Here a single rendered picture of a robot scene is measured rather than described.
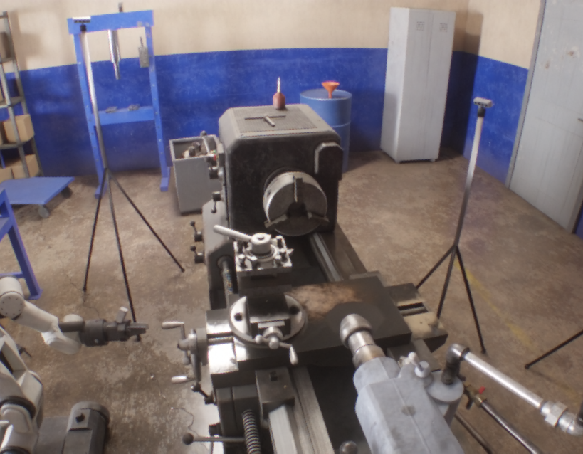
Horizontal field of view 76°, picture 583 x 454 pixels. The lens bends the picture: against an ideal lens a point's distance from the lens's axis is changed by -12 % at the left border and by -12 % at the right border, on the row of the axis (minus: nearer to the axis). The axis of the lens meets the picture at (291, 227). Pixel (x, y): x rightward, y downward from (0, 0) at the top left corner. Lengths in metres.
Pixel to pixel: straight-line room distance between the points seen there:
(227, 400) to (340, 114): 3.72
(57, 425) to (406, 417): 1.77
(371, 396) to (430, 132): 4.68
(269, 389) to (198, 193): 2.91
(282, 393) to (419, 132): 4.41
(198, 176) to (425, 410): 3.31
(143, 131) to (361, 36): 2.82
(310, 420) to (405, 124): 4.33
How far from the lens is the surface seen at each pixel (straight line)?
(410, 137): 5.28
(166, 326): 1.43
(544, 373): 2.84
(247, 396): 1.36
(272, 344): 1.21
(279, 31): 5.07
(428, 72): 5.18
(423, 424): 0.89
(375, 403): 0.90
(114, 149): 5.34
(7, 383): 1.75
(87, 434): 2.18
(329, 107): 4.57
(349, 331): 1.10
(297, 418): 1.27
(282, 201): 1.67
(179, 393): 2.44
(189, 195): 3.98
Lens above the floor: 1.87
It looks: 30 degrees down
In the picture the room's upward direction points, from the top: straight up
